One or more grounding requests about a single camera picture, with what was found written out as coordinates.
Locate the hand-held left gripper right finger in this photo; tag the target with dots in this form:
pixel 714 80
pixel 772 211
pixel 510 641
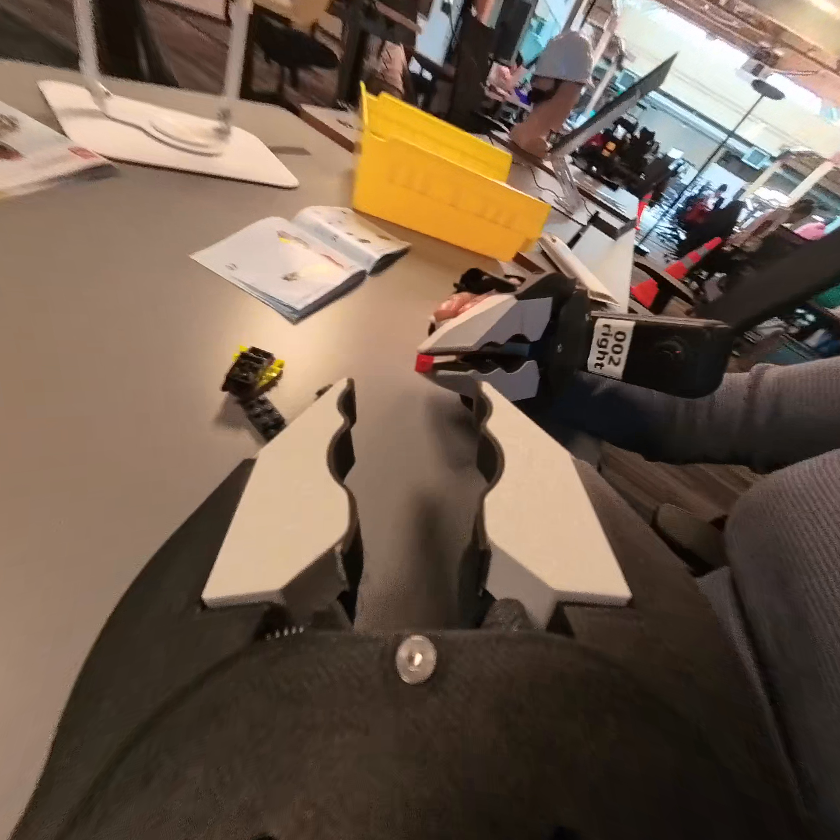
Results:
pixel 551 525

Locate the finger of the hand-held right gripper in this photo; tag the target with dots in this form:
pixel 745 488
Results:
pixel 505 384
pixel 479 325

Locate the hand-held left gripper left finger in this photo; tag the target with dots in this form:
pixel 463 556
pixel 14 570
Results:
pixel 289 518

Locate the small red toy pin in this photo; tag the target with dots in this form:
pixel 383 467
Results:
pixel 423 363

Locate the black studded toy plate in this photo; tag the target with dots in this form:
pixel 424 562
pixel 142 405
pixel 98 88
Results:
pixel 266 417

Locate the red yellow black brick assembly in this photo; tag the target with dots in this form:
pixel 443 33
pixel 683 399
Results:
pixel 253 367

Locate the person's right hand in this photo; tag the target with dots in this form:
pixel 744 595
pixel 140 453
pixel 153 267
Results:
pixel 466 303

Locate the orange traffic cone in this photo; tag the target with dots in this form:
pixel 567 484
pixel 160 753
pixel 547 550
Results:
pixel 646 292
pixel 695 259

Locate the yellow plastic bin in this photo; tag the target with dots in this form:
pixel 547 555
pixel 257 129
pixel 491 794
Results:
pixel 446 190

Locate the open instruction booklet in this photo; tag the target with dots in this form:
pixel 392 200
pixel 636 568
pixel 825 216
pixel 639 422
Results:
pixel 295 262

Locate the person's grey sweater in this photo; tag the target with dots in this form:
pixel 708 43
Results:
pixel 787 590

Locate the wooden book stand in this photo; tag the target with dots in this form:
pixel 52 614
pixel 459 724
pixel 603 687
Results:
pixel 170 138

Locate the closed instruction booklet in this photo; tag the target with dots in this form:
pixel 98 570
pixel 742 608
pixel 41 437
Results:
pixel 39 157

